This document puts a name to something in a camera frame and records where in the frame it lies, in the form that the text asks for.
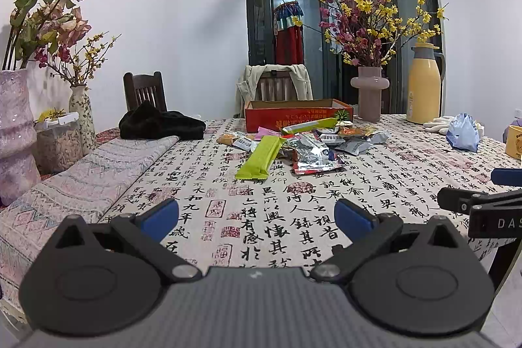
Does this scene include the silver grey snack packet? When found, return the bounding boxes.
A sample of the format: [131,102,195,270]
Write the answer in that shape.
[334,131,389,156]

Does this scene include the silver red foil snack bag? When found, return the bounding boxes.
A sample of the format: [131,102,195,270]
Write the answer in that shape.
[282,132,344,176]

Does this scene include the green snack bar packet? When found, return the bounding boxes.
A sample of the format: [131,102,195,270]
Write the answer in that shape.
[235,136,286,180]

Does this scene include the orange gold snack packet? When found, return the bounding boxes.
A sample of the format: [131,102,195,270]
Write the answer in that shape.
[337,126,377,139]

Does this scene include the green white long snack packet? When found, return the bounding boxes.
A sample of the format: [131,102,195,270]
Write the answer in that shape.
[281,117,338,134]

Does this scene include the pink snack packet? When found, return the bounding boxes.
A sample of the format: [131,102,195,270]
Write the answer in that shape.
[254,126,281,141]

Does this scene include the blue white plastic bag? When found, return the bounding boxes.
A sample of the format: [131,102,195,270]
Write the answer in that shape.
[446,113,484,153]

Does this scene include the folded patterned blanket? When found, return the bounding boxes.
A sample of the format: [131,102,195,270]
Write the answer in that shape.
[1,136,179,309]

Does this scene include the white work gloves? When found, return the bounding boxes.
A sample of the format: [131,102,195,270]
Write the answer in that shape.
[422,116,456,135]

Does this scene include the black cloth bundle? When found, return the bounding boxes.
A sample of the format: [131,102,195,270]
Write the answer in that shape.
[118,101,206,141]

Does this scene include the calligraphy tablecloth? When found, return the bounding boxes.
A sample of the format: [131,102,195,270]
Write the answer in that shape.
[99,115,517,269]

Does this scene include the clear storage container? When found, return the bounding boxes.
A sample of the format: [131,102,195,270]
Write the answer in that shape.
[33,110,83,175]

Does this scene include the yellow thermos jug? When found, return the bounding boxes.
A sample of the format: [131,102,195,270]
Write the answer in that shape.
[406,41,446,125]

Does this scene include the purple textured large vase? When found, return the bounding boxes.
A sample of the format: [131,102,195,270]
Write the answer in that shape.
[0,69,41,206]

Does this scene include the dark wooden chair left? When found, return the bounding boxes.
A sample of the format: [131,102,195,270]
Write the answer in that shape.
[123,71,167,112]

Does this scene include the small speckled vase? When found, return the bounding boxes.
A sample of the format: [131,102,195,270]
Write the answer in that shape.
[69,85,97,156]

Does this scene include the red cardboard snack box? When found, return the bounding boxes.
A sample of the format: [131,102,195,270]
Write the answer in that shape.
[244,99,354,132]

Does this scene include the beige jacket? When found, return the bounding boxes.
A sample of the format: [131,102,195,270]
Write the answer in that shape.
[235,65,313,118]

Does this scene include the wooden chair with jacket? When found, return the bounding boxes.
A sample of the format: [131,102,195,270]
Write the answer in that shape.
[252,65,297,101]

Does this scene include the yellow and red flower branches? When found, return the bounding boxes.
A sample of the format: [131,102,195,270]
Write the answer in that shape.
[317,0,447,67]

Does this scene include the red traditional dress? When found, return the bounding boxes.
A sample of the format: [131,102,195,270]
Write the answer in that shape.
[273,1,304,65]

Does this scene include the dried pink roses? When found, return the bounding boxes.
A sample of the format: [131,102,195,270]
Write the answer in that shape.
[2,0,91,71]

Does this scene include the pink ring vase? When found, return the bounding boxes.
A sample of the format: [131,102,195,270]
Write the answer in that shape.
[350,66,389,123]

